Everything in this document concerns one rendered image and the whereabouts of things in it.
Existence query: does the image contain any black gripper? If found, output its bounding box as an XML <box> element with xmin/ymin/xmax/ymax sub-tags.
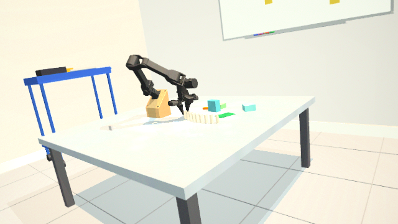
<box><xmin>168</xmin><ymin>89</ymin><xmax>198</xmax><ymax>115</ymax></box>

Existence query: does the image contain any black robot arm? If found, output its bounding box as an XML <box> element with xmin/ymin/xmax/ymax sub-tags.
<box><xmin>126</xmin><ymin>54</ymin><xmax>198</xmax><ymax>104</ymax></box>

